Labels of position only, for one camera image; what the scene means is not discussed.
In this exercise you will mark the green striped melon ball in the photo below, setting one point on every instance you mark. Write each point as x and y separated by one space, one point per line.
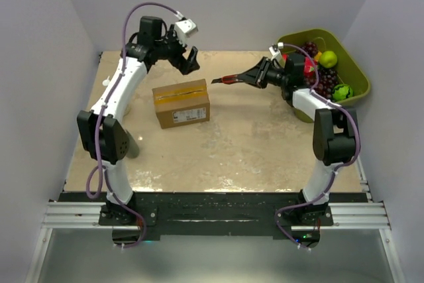
342 92

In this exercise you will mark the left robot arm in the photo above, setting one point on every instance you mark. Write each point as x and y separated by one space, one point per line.
100 128

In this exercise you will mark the yellow fruit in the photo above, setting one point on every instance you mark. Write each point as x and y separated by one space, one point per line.
317 56

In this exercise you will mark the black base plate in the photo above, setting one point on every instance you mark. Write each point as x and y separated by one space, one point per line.
285 214

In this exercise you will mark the brown cardboard express box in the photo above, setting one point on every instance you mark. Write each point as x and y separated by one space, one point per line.
181 104

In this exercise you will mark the green apple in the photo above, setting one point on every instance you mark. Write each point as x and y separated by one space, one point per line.
328 59

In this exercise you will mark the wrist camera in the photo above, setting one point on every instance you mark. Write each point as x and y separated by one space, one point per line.
276 53
184 30

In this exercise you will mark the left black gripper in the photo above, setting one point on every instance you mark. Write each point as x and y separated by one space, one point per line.
185 66

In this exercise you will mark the aluminium rail frame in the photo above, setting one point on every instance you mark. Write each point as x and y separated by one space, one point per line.
67 215

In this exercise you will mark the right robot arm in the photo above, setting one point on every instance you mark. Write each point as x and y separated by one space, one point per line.
336 140

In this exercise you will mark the pink dragon fruit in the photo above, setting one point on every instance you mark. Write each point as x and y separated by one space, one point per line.
309 67

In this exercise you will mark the cream pump soap bottle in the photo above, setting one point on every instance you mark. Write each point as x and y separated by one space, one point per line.
106 82

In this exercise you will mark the red black utility knife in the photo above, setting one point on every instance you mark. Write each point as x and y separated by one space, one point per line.
227 80

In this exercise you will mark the grey cylindrical bottle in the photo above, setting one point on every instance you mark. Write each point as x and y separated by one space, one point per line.
134 150

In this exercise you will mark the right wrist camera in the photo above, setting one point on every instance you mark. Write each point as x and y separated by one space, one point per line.
276 53

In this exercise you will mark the green plastic basket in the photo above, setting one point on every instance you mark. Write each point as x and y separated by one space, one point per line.
344 83

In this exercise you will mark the purple grape bunch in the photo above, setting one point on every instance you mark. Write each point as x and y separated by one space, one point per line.
328 79

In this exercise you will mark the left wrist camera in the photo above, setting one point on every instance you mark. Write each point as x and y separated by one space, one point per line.
184 30

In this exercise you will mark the dark grape bunch top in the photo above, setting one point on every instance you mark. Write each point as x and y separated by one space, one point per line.
308 48

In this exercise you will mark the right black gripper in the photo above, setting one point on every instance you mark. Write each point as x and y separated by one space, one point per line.
257 75

